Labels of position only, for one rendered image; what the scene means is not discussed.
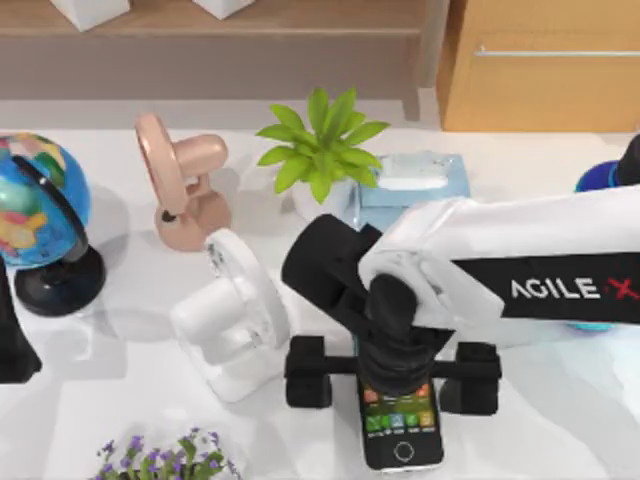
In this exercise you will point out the black smartphone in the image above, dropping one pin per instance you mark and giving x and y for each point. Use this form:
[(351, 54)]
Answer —
[(402, 442)]

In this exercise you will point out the white box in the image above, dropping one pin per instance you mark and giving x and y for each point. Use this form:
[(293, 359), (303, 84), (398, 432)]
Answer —
[(92, 10), (222, 6)]

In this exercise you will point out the pink desk fan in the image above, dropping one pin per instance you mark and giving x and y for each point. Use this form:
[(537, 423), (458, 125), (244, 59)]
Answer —
[(170, 175)]

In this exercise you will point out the blue globe on black stand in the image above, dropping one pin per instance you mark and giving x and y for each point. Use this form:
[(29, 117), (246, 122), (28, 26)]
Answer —
[(35, 200)]

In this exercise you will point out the blue and black round object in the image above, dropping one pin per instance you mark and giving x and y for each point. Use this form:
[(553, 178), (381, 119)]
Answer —
[(597, 177)]

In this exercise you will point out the wooden cupboard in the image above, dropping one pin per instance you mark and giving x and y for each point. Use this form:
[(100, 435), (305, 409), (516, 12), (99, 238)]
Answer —
[(540, 95)]

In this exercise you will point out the green potted plant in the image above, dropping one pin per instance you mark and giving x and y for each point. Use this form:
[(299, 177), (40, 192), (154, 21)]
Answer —
[(322, 145)]

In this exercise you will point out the wooden open shelf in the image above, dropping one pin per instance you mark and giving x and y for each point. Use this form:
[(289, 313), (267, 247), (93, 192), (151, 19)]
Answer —
[(215, 55)]

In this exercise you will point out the white desk fan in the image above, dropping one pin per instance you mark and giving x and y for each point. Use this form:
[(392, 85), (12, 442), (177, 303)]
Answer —
[(235, 320)]

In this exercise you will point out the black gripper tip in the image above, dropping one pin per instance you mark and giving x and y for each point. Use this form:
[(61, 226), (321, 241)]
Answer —
[(12, 340)]

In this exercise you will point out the purple flower plant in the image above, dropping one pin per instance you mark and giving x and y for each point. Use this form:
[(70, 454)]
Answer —
[(160, 457)]

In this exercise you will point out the light blue tissue box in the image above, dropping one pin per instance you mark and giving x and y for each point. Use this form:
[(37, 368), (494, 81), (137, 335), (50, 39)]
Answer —
[(425, 190)]

